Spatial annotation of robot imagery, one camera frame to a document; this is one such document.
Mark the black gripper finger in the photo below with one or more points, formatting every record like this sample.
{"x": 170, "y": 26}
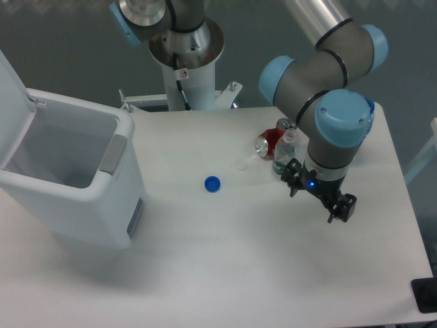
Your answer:
{"x": 341, "y": 208}
{"x": 291, "y": 176}

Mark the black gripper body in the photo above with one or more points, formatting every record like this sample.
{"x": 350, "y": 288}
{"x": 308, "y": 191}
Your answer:
{"x": 327, "y": 191}

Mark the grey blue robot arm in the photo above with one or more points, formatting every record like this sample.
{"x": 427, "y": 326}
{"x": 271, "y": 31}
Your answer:
{"x": 313, "y": 94}

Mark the crushed red soda can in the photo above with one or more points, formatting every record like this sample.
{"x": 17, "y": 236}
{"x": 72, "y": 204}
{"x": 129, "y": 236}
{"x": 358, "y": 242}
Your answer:
{"x": 266, "y": 142}

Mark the blue bottle cap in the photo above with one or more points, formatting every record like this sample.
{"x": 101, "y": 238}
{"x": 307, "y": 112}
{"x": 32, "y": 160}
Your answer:
{"x": 212, "y": 184}

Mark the white trash can body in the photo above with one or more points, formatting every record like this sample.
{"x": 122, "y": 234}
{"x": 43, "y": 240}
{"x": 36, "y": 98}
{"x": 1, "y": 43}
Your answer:
{"x": 73, "y": 166}

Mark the clear green label bottle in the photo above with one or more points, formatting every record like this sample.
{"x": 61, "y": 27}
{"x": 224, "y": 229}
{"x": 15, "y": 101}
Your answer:
{"x": 285, "y": 150}

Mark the blue plastic bottle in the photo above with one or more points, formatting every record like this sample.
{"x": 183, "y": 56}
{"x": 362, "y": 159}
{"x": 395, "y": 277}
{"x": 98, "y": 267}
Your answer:
{"x": 369, "y": 122}

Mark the black device at edge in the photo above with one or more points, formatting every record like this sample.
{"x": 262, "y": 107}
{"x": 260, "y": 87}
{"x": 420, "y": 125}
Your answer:
{"x": 424, "y": 290}

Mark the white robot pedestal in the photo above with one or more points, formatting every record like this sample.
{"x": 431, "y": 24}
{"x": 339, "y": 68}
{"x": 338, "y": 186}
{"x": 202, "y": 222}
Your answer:
{"x": 187, "y": 61}

